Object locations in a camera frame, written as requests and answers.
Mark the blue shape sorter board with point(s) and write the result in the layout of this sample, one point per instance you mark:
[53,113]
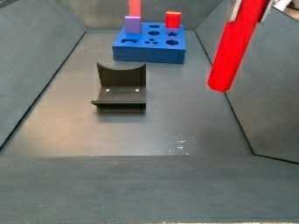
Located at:
[157,44]

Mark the black curved holder stand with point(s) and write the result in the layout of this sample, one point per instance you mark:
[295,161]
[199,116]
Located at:
[121,86]

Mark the short red rounded block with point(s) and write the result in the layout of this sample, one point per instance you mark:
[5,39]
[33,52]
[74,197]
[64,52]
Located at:
[172,19]

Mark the purple rectangular block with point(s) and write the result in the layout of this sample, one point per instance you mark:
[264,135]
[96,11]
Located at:
[132,24]

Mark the long red hexagon rod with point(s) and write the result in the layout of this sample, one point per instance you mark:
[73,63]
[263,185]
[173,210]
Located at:
[233,44]

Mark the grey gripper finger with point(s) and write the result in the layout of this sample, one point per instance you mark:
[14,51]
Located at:
[265,10]
[233,9]

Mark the tall salmon rectangular block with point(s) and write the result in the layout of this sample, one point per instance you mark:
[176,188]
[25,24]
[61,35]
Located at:
[135,8]

